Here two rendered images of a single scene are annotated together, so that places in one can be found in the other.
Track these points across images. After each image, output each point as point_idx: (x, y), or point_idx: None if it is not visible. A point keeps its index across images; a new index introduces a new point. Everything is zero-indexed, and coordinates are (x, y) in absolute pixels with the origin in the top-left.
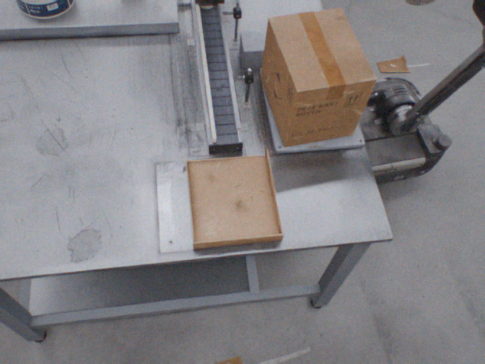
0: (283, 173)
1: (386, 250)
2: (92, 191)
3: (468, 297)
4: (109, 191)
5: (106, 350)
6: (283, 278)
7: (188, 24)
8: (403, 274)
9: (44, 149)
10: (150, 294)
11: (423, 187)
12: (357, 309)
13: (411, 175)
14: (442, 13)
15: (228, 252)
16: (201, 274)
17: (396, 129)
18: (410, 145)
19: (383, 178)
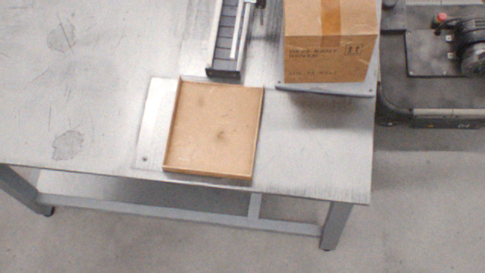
0: (276, 111)
1: (425, 205)
2: (86, 94)
3: None
4: (101, 96)
5: (104, 240)
6: (297, 210)
7: None
8: (437, 236)
9: (53, 43)
10: (149, 197)
11: None
12: (370, 262)
13: (480, 126)
14: None
15: (195, 181)
16: (203, 189)
17: (467, 70)
18: (484, 91)
19: (442, 123)
